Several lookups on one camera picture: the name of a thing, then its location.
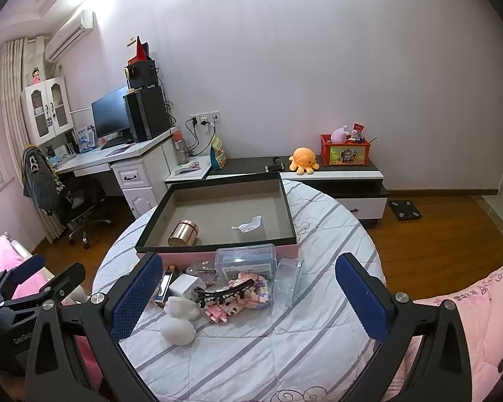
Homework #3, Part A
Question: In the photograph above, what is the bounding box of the blue gold long box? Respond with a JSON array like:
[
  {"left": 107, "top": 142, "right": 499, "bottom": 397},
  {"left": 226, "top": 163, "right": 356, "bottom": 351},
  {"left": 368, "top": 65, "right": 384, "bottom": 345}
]
[{"left": 153, "top": 265, "right": 180, "bottom": 308}]

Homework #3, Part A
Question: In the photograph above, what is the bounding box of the white round figurine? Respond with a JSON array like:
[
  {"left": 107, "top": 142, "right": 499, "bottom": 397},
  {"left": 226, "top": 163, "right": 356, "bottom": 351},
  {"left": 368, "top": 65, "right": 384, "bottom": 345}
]
[{"left": 160, "top": 297, "right": 200, "bottom": 346}]

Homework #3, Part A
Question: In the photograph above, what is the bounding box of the white square box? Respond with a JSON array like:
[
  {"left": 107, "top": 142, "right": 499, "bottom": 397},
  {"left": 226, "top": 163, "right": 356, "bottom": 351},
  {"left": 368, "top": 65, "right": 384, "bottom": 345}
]
[{"left": 169, "top": 273, "right": 206, "bottom": 301}]

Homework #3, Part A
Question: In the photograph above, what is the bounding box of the clear glass bottle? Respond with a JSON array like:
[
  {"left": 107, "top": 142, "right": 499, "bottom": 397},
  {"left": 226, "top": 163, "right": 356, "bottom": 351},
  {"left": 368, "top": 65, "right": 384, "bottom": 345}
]
[{"left": 186, "top": 260, "right": 218, "bottom": 287}]

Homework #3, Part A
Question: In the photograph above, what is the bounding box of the small clear acrylic box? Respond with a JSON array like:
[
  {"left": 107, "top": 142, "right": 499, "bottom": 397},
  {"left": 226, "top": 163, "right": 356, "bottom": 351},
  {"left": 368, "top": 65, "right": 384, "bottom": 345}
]
[{"left": 272, "top": 258, "right": 303, "bottom": 308}]

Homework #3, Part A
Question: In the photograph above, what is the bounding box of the pink block cat figure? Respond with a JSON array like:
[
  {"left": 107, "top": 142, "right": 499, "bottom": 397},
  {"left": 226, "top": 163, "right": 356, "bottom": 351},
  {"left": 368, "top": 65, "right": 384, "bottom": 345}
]
[{"left": 205, "top": 301, "right": 241, "bottom": 323}]

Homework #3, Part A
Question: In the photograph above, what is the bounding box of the rose gold metal canister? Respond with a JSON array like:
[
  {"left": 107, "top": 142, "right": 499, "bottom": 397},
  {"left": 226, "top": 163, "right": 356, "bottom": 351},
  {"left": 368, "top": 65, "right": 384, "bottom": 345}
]
[{"left": 168, "top": 219, "right": 199, "bottom": 247}]

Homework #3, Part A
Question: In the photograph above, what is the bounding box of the black hair clip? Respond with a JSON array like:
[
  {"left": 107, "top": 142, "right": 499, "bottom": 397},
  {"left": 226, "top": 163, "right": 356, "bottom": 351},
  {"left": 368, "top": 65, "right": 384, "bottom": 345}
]
[{"left": 194, "top": 279, "right": 255, "bottom": 308}]

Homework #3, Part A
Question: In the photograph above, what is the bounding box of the pastel block toy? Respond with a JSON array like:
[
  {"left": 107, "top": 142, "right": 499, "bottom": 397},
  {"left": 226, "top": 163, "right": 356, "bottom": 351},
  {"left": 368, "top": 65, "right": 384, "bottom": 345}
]
[{"left": 229, "top": 272, "right": 271, "bottom": 310}]

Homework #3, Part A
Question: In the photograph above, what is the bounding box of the clear plastic card box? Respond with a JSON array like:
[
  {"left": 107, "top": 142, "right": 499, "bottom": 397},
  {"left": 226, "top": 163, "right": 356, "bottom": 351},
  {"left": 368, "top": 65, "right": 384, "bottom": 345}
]
[{"left": 214, "top": 243, "right": 277, "bottom": 281}]

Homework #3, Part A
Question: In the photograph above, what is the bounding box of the white plastic holder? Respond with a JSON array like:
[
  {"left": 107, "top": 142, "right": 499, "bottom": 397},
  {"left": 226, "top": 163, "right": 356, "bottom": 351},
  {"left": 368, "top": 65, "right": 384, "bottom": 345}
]
[{"left": 231, "top": 215, "right": 263, "bottom": 234}]

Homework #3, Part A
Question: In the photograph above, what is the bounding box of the striped white table cloth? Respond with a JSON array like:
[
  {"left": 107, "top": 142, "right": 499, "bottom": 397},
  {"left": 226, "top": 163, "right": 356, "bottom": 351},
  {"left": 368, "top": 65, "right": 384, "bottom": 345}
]
[{"left": 91, "top": 179, "right": 388, "bottom": 402}]

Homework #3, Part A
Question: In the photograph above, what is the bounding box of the dark jacket on chair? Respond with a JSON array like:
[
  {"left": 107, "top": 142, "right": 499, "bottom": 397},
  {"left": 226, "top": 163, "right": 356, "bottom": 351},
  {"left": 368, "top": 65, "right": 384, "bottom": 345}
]
[{"left": 21, "top": 145, "right": 64, "bottom": 216}]

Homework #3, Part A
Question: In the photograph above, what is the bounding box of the black floor scale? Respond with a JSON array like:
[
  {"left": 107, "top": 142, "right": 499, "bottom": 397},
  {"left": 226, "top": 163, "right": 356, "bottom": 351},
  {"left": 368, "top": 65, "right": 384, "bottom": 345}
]
[{"left": 388, "top": 200, "right": 422, "bottom": 221}]

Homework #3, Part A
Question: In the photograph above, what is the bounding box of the black office chair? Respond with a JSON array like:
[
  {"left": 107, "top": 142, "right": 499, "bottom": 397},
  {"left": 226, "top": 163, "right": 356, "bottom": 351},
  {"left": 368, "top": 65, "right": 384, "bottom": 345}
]
[{"left": 55, "top": 176, "right": 111, "bottom": 250}]

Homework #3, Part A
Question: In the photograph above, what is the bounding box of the pink black storage box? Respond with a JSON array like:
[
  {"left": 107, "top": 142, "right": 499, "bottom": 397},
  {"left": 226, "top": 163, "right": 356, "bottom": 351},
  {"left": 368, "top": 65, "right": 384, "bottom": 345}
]
[{"left": 135, "top": 173, "right": 299, "bottom": 269}]

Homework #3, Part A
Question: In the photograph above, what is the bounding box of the black white low cabinet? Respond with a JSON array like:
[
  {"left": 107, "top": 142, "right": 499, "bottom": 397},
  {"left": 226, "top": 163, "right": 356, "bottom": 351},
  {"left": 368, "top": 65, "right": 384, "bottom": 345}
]
[{"left": 164, "top": 155, "right": 389, "bottom": 222}]

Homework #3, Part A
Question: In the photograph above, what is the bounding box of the pink bed quilt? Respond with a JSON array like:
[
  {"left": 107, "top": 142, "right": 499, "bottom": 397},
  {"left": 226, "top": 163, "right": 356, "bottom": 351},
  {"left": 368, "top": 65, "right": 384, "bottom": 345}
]
[{"left": 381, "top": 254, "right": 503, "bottom": 402}]

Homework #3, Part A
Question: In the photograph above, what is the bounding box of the white desk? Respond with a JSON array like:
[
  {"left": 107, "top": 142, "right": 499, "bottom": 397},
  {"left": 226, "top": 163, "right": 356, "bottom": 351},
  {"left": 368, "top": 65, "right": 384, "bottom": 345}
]
[{"left": 57, "top": 127, "right": 178, "bottom": 218}]

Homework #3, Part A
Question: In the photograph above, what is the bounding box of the red toy crate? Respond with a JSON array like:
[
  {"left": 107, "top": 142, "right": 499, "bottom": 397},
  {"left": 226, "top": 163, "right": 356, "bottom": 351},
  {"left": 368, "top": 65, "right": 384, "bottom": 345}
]
[{"left": 320, "top": 134, "right": 371, "bottom": 166}]

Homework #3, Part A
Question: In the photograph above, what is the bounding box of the orange octopus plush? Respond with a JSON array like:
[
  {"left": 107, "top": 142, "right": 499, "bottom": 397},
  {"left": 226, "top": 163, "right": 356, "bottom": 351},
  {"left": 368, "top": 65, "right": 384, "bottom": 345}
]
[{"left": 289, "top": 147, "right": 320, "bottom": 175}]

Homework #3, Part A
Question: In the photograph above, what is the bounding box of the orange lid bottle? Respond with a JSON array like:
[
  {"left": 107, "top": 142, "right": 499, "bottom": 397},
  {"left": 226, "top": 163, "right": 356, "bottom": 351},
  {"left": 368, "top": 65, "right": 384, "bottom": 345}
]
[{"left": 171, "top": 130, "right": 190, "bottom": 165}]

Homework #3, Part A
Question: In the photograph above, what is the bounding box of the white glass door cabinet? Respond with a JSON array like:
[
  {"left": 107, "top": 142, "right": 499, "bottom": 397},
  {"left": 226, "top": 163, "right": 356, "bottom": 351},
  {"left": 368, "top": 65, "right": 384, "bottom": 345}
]
[{"left": 21, "top": 77, "right": 73, "bottom": 145}]

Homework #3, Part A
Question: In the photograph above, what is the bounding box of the pink plush toy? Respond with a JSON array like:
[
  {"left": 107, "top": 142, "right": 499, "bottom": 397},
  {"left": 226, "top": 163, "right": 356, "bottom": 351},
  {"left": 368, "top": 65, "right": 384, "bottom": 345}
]
[{"left": 331, "top": 125, "right": 351, "bottom": 144}]

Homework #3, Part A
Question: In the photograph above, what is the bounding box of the snack bag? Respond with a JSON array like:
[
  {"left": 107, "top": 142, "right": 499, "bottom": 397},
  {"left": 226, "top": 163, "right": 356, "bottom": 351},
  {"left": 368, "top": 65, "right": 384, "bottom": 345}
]
[{"left": 210, "top": 134, "right": 227, "bottom": 170}]

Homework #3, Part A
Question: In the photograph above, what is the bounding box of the black computer monitor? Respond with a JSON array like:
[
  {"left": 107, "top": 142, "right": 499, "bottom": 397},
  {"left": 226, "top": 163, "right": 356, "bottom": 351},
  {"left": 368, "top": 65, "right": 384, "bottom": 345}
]
[{"left": 92, "top": 87, "right": 130, "bottom": 138}]

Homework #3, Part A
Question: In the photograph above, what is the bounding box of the black computer tower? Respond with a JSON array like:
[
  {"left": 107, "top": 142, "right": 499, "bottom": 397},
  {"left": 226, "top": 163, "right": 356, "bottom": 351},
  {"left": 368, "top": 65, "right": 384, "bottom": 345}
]
[{"left": 123, "top": 86, "right": 171, "bottom": 142}]

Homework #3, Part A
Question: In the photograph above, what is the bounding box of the black speaker box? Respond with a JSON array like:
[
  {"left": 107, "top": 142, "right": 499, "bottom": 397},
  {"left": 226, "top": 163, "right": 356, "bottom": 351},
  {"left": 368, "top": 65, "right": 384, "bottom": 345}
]
[{"left": 124, "top": 59, "right": 158, "bottom": 89}]

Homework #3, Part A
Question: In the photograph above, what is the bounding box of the white air conditioner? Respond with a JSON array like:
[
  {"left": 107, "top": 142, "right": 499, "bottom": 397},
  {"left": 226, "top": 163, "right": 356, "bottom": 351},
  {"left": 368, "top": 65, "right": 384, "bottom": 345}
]
[{"left": 45, "top": 10, "right": 95, "bottom": 63}]

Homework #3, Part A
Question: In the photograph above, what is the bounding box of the wall power outlet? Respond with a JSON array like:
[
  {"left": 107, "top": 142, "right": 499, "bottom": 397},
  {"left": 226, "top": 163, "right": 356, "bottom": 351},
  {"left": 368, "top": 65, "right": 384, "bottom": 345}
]
[{"left": 190, "top": 111, "right": 221, "bottom": 125}]

